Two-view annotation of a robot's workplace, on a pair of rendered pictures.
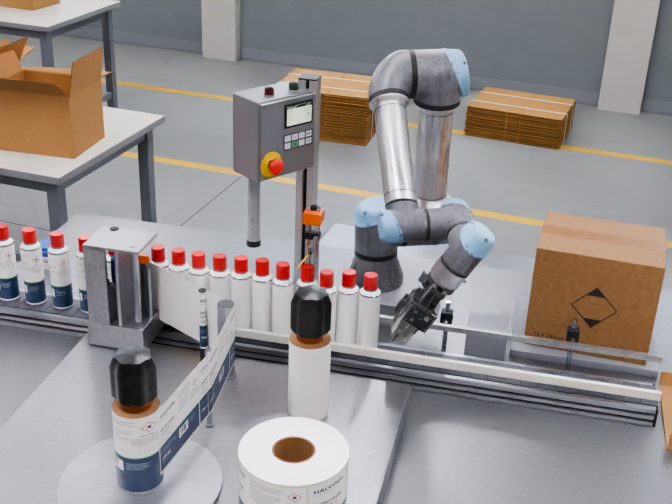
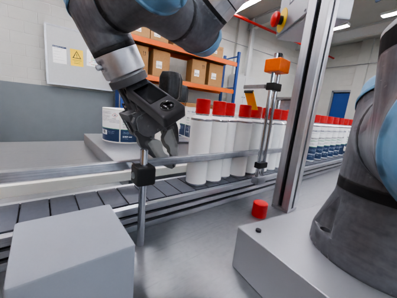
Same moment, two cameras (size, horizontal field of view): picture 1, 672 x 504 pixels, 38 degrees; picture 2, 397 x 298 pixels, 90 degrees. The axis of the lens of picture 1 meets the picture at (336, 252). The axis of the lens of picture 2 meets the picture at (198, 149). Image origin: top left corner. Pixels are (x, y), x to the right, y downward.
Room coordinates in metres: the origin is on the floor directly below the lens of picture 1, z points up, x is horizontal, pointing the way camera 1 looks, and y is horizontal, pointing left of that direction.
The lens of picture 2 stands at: (2.31, -0.45, 1.06)
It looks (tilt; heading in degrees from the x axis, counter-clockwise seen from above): 11 degrees down; 129
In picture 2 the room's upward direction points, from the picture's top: 6 degrees clockwise
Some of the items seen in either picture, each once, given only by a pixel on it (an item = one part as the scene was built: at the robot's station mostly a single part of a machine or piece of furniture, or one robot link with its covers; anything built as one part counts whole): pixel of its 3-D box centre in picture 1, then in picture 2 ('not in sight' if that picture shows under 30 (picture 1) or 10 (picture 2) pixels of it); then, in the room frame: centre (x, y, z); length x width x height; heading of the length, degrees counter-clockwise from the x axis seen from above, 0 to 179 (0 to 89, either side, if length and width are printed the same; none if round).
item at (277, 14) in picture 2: (275, 166); (276, 19); (2.06, 0.14, 1.33); 0.04 x 0.03 x 0.04; 133
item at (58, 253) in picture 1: (60, 270); (325, 138); (2.17, 0.69, 0.98); 0.05 x 0.05 x 0.20
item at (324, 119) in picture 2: (87, 274); (318, 138); (2.15, 0.62, 0.98); 0.05 x 0.05 x 0.20
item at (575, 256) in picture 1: (594, 285); not in sight; (2.20, -0.66, 0.99); 0.30 x 0.24 x 0.27; 74
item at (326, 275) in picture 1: (325, 309); (224, 140); (2.02, 0.02, 0.98); 0.05 x 0.05 x 0.20
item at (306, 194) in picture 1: (306, 210); (309, 73); (2.19, 0.08, 1.17); 0.04 x 0.04 x 0.67; 78
